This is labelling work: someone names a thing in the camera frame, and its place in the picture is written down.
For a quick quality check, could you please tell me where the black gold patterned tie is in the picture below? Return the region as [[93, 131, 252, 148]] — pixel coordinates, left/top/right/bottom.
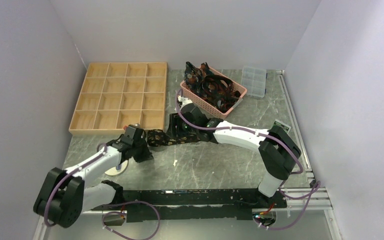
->
[[146, 129, 202, 148]]

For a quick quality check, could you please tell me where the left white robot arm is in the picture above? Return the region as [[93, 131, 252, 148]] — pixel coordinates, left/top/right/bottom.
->
[[33, 124, 153, 228]]

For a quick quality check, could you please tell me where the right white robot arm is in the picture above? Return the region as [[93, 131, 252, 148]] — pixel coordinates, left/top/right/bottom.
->
[[166, 103, 302, 208]]

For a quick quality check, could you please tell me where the white tape roll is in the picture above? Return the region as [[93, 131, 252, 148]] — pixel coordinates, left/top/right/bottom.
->
[[104, 162, 128, 177]]

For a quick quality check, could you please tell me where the pile of patterned ties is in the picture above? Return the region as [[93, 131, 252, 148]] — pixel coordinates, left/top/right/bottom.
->
[[184, 61, 237, 111]]

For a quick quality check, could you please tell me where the pink plastic basket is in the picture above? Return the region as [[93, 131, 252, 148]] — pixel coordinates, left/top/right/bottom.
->
[[180, 66, 248, 120]]

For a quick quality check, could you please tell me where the wooden compartment tray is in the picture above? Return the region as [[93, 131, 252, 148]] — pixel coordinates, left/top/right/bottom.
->
[[68, 62, 168, 135]]

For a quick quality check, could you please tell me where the clear plastic organizer box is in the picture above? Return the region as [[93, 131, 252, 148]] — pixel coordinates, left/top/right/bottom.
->
[[241, 66, 268, 98]]

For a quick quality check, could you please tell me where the green screw bit box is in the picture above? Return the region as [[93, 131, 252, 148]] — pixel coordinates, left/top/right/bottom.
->
[[273, 119, 292, 134]]

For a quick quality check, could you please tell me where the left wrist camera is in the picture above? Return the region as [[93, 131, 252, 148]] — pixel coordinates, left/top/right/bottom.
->
[[122, 123, 140, 130]]

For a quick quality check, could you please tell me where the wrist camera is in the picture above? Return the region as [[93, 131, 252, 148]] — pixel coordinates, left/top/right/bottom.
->
[[177, 95, 190, 107], [122, 123, 140, 130]]

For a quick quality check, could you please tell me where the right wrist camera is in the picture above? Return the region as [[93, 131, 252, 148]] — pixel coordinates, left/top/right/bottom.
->
[[177, 95, 190, 107]]

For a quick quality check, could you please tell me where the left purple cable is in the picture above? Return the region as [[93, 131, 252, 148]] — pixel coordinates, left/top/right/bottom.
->
[[42, 143, 162, 240]]

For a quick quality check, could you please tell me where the purple cable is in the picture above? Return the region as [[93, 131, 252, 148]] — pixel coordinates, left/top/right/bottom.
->
[[174, 88, 322, 231], [42, 143, 162, 240]]

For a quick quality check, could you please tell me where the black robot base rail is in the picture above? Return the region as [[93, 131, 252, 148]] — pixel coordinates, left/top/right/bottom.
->
[[94, 188, 287, 223]]

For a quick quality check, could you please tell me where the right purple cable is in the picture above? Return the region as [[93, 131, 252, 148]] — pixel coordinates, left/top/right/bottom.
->
[[174, 88, 322, 231]]

